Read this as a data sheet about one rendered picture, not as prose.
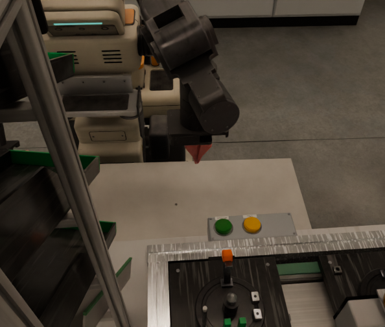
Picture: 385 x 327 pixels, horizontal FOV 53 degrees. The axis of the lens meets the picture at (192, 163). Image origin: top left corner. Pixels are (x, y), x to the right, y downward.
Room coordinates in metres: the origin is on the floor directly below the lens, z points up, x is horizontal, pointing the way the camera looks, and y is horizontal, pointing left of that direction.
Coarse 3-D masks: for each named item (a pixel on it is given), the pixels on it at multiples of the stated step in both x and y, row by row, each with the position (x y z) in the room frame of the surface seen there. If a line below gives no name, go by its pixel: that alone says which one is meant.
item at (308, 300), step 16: (288, 272) 0.42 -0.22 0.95; (304, 272) 0.42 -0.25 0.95; (320, 272) 0.42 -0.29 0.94; (288, 288) 0.39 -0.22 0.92; (304, 288) 0.39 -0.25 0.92; (320, 288) 0.39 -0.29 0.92; (288, 304) 0.36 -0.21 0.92; (304, 304) 0.36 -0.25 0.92; (320, 304) 0.36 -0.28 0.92; (304, 320) 0.32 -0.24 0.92; (320, 320) 0.32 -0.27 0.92
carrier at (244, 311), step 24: (192, 264) 0.42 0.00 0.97; (216, 264) 0.42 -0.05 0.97; (240, 264) 0.42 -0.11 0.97; (264, 264) 0.42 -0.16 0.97; (192, 288) 0.37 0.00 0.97; (216, 288) 0.36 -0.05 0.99; (240, 288) 0.36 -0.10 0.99; (264, 288) 0.37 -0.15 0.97; (192, 312) 0.32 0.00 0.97; (216, 312) 0.31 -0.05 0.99; (240, 312) 0.31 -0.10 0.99; (264, 312) 0.31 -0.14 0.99
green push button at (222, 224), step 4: (220, 220) 0.54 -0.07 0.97; (224, 220) 0.54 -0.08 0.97; (228, 220) 0.54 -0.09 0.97; (216, 224) 0.53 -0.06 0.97; (220, 224) 0.53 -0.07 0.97; (224, 224) 0.53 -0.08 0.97; (228, 224) 0.53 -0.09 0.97; (216, 228) 0.52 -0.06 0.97; (220, 228) 0.52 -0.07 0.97; (224, 228) 0.52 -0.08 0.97; (228, 228) 0.52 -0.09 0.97; (220, 232) 0.51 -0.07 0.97; (224, 232) 0.51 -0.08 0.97; (228, 232) 0.51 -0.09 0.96
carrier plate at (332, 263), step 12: (372, 252) 0.45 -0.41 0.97; (384, 252) 0.45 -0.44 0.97; (324, 264) 0.42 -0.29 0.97; (336, 264) 0.42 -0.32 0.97; (348, 264) 0.42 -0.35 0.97; (360, 264) 0.42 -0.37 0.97; (372, 264) 0.42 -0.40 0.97; (384, 264) 0.42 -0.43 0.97; (324, 276) 0.40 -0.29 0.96; (336, 276) 0.40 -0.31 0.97; (348, 276) 0.40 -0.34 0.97; (360, 276) 0.40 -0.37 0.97; (336, 288) 0.37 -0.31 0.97; (348, 288) 0.37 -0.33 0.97; (336, 300) 0.34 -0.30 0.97
